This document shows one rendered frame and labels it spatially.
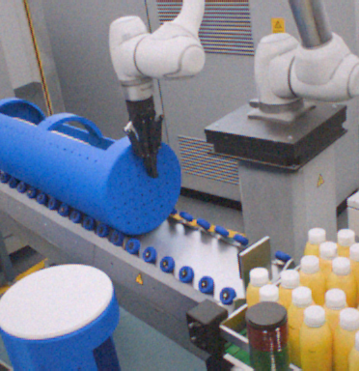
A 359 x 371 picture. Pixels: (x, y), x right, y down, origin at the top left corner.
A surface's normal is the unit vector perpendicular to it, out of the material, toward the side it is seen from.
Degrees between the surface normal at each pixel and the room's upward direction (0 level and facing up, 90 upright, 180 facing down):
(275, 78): 88
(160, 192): 90
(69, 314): 0
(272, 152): 90
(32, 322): 0
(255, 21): 90
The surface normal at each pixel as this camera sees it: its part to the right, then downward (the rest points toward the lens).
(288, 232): -0.65, 0.41
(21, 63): 0.74, 0.19
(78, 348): 0.45, 0.33
